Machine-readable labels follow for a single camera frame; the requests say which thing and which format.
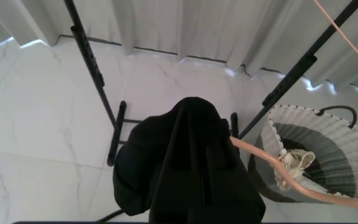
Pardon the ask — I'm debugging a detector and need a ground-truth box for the black t-shirt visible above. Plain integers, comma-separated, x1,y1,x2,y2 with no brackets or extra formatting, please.
112,96,241,217

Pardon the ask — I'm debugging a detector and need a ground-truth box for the white laundry basket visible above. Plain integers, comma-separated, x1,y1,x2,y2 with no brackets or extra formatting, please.
249,105,358,205

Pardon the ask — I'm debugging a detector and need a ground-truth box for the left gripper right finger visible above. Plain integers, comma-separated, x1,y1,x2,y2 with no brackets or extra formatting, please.
203,133,266,222

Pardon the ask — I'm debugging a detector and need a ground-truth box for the black clothes rack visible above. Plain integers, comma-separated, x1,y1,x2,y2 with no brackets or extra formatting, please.
63,0,358,167

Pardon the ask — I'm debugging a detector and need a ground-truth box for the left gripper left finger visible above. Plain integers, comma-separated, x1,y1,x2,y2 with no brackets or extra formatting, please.
149,133,205,222

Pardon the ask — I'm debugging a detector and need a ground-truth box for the cream printed garment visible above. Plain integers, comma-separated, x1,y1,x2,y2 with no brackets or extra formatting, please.
273,148,316,191

